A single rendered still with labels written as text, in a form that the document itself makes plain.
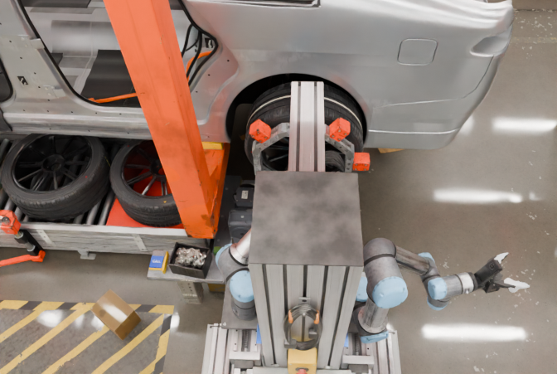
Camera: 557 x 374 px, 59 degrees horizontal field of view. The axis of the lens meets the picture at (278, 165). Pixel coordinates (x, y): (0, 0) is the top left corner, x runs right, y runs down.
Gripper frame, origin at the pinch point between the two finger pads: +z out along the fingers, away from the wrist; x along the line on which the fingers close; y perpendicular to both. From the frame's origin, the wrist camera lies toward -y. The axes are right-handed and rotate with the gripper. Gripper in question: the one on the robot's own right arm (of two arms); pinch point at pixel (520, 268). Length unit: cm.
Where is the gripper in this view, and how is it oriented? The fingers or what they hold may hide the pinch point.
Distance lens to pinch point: 212.6
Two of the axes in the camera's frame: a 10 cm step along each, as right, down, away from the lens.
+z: 9.8, -1.8, 1.0
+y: 0.6, 7.0, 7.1
